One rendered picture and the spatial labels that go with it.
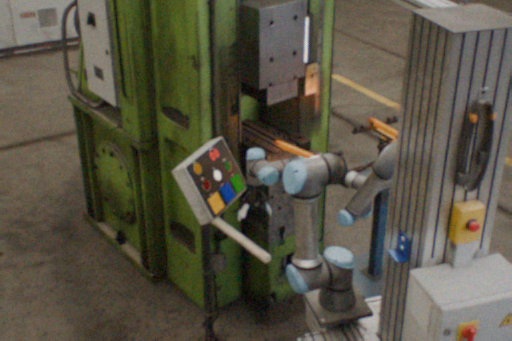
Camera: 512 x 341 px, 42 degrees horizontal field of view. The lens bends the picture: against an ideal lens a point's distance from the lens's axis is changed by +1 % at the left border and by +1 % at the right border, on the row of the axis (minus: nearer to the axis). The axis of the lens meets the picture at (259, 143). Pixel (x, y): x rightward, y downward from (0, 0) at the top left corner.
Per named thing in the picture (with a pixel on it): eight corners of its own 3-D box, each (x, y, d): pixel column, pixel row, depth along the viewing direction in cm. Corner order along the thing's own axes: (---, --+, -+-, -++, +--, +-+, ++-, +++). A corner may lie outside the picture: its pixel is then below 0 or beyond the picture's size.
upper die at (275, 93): (297, 95, 341) (297, 78, 336) (267, 105, 329) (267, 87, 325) (247, 73, 370) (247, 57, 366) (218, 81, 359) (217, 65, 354)
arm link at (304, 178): (333, 292, 254) (331, 160, 235) (298, 302, 249) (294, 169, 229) (317, 276, 264) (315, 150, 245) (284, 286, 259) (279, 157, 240)
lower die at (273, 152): (295, 156, 356) (295, 142, 353) (266, 167, 345) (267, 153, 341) (247, 130, 386) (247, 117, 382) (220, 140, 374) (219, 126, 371)
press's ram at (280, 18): (316, 72, 344) (320, -4, 326) (259, 90, 322) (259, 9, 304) (265, 52, 373) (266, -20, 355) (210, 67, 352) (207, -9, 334)
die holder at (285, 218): (319, 221, 380) (322, 152, 360) (268, 245, 359) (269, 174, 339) (258, 183, 419) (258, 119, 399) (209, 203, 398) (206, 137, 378)
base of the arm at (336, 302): (361, 308, 262) (363, 288, 258) (326, 315, 258) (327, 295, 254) (346, 284, 275) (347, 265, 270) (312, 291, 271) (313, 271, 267)
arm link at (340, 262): (358, 285, 259) (361, 256, 253) (328, 294, 254) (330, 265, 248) (343, 267, 269) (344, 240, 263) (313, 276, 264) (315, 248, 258)
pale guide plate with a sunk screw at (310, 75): (317, 92, 367) (318, 63, 360) (305, 96, 362) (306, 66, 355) (314, 91, 369) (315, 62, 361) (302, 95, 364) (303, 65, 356)
